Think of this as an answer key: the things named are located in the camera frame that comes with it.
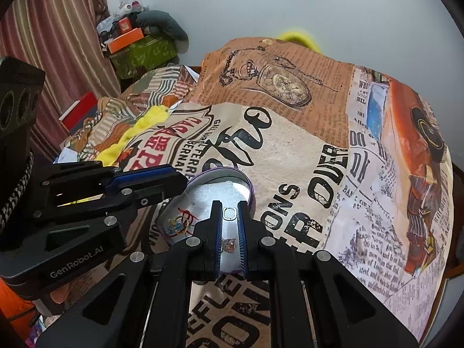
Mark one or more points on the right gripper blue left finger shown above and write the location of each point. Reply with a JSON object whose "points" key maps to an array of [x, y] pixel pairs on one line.
{"points": [[144, 301]]}

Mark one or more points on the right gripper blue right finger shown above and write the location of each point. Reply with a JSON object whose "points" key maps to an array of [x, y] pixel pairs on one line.
{"points": [[314, 300]]}

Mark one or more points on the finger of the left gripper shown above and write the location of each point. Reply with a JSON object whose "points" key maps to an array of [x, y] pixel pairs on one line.
{"points": [[145, 192], [141, 175]]}

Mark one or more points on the purple heart-shaped tin box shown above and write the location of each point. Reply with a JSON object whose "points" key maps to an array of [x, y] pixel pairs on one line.
{"points": [[227, 185]]}

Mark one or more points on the red white box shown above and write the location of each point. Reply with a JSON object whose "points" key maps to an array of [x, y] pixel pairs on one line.
{"points": [[72, 119]]}

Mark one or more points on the yellow fleece blanket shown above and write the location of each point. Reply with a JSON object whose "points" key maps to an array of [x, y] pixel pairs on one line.
{"points": [[155, 115]]}

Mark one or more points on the orange box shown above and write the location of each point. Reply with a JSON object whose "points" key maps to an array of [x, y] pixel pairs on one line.
{"points": [[125, 40]]}

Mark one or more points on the newspaper print bed blanket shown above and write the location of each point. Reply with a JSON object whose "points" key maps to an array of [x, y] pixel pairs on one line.
{"points": [[342, 158]]}

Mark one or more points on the green patterned storage box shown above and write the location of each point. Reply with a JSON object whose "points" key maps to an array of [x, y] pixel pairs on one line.
{"points": [[142, 56]]}

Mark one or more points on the striped red curtain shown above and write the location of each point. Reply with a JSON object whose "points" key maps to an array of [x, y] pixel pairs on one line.
{"points": [[59, 37]]}

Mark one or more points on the grey plush pillow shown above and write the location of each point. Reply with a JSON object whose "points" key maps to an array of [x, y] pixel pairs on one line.
{"points": [[157, 22]]}

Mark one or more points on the yellow round cushion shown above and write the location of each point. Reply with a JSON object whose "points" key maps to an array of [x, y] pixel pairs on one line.
{"points": [[301, 39]]}

